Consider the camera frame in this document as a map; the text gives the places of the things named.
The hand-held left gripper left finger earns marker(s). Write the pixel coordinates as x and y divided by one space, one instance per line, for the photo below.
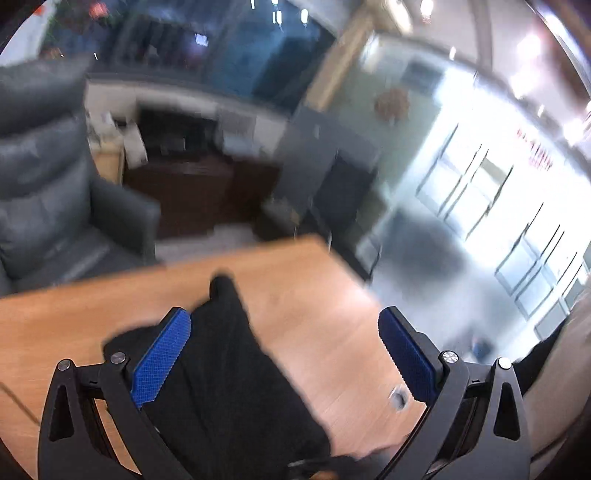
161 355

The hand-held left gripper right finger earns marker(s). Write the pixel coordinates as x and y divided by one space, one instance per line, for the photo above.
408 355

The black garment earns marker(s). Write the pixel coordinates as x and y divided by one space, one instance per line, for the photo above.
231 392

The wooden table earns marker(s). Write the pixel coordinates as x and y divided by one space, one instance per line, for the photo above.
304 295

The glass door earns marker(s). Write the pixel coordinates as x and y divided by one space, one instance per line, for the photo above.
498 207

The dark wooden desk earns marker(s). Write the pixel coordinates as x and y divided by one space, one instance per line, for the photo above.
194 184

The grey leather armchair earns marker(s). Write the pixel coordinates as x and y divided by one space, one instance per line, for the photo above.
60 180

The grey cabinet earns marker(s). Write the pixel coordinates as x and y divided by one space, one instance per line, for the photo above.
323 161

